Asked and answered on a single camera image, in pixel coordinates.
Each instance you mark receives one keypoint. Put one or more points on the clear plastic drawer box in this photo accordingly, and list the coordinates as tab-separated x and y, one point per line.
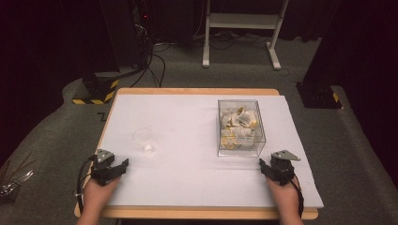
225	104

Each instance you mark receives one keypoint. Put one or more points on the person's left hand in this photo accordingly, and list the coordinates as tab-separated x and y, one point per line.
98	195

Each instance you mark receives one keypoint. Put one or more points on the dark equipment rack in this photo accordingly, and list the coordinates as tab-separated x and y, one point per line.
142	31

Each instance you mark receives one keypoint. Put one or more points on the black yellow-striped stand base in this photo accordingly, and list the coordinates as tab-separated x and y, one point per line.
100	86

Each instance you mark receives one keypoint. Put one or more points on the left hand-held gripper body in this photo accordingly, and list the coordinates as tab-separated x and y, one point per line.
102	156

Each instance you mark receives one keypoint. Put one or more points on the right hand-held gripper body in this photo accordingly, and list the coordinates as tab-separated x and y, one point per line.
283	168

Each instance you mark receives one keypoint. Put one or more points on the person's right hand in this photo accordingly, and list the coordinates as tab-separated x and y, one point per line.
284	197

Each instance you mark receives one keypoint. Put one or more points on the small clear plastic cup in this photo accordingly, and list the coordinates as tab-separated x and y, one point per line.
143	137

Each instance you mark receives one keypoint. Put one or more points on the white table mat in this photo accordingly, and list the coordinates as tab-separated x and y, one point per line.
187	162

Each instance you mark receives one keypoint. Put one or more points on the white metal stand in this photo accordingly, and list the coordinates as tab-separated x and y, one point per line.
241	21

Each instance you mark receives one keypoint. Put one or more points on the pile of tea bags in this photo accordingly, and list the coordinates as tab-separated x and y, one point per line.
239	125

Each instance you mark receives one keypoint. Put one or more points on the wooden table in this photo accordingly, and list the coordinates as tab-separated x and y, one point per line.
194	213

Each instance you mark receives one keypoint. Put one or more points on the metal tongs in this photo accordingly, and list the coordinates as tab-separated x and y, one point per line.
15	184

